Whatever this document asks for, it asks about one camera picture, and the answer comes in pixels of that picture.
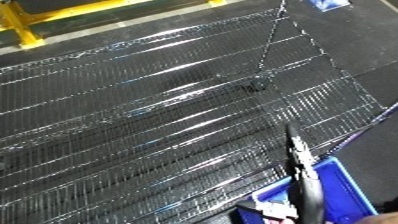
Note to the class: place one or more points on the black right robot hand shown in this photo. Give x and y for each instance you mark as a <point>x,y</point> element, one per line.
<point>308,186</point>

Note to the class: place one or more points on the pink yellow blue soft toy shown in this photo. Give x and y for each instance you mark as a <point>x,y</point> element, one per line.
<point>275,210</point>

